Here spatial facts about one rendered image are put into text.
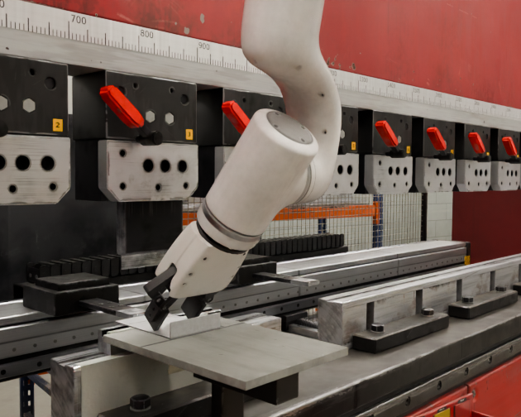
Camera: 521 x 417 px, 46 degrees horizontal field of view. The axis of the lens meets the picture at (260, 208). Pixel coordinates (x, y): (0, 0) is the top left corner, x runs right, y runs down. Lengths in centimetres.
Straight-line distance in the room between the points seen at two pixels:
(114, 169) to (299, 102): 25
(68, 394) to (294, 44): 51
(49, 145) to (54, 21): 14
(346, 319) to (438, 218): 723
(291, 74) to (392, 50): 62
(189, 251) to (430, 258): 137
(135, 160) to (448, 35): 92
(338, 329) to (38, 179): 68
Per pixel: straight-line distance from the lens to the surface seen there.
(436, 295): 153
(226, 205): 71
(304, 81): 73
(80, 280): 108
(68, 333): 112
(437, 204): 839
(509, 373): 165
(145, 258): 89
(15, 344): 108
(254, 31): 69
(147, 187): 83
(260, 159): 68
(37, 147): 75
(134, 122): 78
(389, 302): 135
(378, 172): 125
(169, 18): 89
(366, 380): 108
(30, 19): 77
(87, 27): 81
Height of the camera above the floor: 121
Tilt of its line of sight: 3 degrees down
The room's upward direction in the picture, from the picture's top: straight up
